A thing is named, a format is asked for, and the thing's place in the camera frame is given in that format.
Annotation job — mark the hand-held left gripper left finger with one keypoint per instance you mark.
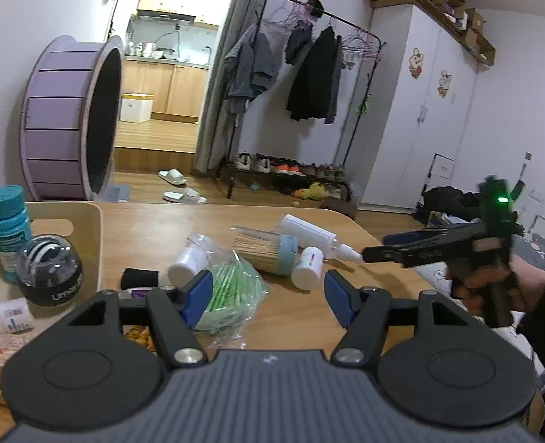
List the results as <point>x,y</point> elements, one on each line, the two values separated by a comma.
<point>198,297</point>

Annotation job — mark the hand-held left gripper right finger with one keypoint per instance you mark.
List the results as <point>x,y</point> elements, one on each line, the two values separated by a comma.
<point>339,295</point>

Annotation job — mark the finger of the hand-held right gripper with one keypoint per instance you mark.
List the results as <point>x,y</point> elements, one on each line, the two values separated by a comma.
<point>433,235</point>
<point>406,254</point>

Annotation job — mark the bag of green floss picks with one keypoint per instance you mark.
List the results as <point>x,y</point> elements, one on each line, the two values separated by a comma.
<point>235,295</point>

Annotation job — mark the white wide capped bottle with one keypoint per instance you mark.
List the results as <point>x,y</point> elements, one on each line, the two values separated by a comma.
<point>307,267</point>

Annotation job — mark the white spray bottle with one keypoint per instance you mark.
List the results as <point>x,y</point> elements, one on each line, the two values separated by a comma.
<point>309,235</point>

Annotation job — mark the toothpick jar with blue lid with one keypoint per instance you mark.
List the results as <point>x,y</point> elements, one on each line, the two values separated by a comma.
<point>258,251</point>

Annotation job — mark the beige plastic basket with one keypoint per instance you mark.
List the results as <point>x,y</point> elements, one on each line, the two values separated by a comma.
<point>85,249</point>

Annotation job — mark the black gyro ball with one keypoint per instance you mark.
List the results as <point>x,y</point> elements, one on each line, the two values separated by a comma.
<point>46,277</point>

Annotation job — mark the small white pill bottle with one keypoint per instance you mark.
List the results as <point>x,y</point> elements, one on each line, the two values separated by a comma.
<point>9,316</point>

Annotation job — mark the teal capped supplement bottle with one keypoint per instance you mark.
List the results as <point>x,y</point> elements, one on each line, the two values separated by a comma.
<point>9,235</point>

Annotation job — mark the person's right hand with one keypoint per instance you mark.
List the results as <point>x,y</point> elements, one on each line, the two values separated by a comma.
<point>530,281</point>

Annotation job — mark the white plastic bottle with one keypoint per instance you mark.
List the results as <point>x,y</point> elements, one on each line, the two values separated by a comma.
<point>184,265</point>

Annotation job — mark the black bag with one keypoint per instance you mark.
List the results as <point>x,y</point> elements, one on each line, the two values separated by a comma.
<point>452,203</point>

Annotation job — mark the small black cloth roll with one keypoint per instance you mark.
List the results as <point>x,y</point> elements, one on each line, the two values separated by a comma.
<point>138,279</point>

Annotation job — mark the white drawer unit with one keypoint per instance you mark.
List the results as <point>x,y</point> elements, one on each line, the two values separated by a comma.
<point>444,170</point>

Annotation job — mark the purple snack packet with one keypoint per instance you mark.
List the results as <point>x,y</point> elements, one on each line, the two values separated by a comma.
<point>138,334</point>

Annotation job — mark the brown cardboard box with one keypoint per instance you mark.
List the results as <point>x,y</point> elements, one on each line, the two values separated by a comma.
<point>339,207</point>

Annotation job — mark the white wardrobe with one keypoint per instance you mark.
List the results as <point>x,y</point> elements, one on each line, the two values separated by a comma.
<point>392,147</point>

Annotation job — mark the white slipper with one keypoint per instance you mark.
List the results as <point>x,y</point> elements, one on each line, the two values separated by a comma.
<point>173,176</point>
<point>184,196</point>

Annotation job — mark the yellow plush toy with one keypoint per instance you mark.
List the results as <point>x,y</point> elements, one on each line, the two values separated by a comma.
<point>314,191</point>

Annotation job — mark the black clothes rack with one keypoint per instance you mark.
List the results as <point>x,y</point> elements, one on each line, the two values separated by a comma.
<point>272,176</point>

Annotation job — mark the row of shoes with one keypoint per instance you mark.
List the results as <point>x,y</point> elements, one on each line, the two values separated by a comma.
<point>286,168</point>

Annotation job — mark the cartoon mouse sticker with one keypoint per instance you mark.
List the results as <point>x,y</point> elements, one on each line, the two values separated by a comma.
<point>416,63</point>
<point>444,84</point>

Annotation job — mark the green hanging item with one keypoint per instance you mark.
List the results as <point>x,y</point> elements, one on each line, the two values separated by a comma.
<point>363,106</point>

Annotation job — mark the black coat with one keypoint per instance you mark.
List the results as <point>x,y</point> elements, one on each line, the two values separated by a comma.
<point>314,83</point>

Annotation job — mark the grey curtain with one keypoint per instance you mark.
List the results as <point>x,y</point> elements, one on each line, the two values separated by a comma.
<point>217,101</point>

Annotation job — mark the white foam box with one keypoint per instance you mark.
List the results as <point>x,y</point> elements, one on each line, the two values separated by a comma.
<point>136,108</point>

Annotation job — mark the pink clothes hangers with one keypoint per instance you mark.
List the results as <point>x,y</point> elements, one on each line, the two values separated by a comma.
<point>364,46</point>

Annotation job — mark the wooden kitchen cabinets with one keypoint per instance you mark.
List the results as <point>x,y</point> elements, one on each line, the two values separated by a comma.
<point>175,87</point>

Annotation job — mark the purple cat wheel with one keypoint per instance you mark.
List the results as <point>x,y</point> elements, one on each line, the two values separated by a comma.
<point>55,124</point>

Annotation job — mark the grey hoodie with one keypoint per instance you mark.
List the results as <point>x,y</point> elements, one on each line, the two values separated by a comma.
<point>249,74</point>

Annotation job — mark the dark hanging shirt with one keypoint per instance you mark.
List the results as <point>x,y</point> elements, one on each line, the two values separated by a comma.
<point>300,44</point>

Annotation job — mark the dishes on kitchen counter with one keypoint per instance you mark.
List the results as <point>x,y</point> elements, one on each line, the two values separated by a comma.
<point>150,50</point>

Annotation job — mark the kitchen range hood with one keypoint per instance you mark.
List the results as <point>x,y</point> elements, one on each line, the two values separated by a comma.
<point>166,16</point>

